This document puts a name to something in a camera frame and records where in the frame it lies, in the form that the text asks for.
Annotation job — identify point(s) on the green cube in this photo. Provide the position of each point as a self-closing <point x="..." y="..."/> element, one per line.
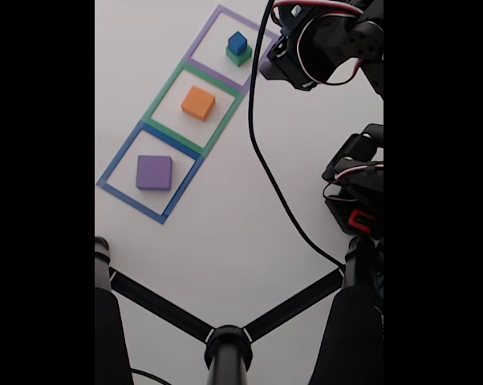
<point x="241" y="58"/>

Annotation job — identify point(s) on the small blue cube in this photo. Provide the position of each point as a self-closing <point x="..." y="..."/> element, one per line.
<point x="236" y="42"/>

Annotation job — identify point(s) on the orange square block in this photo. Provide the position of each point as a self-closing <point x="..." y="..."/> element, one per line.
<point x="198" y="102"/>

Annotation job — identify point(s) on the purple square block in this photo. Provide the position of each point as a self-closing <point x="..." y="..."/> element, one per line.
<point x="154" y="172"/>

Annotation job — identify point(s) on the red table clamp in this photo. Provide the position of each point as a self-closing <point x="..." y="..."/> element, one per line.
<point x="361" y="221"/>

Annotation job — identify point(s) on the purple tape square frame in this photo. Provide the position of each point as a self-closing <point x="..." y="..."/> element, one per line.
<point x="215" y="76"/>

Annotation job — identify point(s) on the green tape square frame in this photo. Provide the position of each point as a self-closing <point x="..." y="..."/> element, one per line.
<point x="164" y="91"/>

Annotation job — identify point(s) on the blue tape square frame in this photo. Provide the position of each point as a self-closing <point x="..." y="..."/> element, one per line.
<point x="131" y="202"/>

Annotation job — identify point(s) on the black camera tripod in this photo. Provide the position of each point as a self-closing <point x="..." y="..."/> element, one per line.
<point x="227" y="353"/>

